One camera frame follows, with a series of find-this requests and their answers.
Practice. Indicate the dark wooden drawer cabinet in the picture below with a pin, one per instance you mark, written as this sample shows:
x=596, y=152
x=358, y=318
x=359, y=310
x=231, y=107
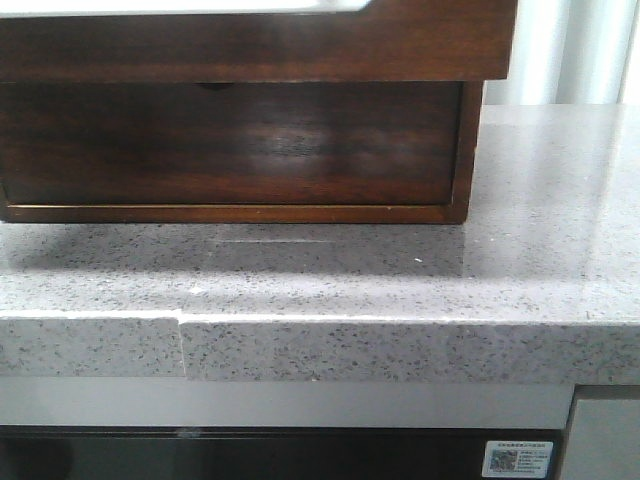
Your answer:
x=452, y=211

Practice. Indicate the dark wood lower drawer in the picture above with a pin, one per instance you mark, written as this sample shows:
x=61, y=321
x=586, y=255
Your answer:
x=262, y=143

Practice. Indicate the white QR code sticker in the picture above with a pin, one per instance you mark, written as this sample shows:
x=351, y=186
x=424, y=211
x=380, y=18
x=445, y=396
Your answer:
x=517, y=459

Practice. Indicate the white curtain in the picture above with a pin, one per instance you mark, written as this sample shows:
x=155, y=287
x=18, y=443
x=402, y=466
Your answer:
x=572, y=52

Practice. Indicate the white under-counter cabinet panel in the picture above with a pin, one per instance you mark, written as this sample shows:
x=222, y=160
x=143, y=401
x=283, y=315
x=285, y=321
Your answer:
x=603, y=434

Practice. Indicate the white tray on cabinet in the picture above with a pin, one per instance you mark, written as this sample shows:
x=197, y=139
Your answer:
x=72, y=8

